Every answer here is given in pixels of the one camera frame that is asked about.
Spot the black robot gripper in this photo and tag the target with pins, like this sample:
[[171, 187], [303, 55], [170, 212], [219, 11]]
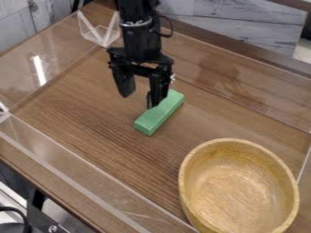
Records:
[[139, 57]]

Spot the green rectangular block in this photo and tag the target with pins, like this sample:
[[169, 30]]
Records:
[[154, 117]]

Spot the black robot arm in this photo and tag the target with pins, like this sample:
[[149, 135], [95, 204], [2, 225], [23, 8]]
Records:
[[137, 9]]

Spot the brown wooden bowl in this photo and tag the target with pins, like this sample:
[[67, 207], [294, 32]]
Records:
[[237, 188]]

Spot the clear acrylic tray walls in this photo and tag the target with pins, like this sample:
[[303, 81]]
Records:
[[67, 134]]

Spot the black table leg bracket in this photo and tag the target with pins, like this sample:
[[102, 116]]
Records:
[[47, 217]]

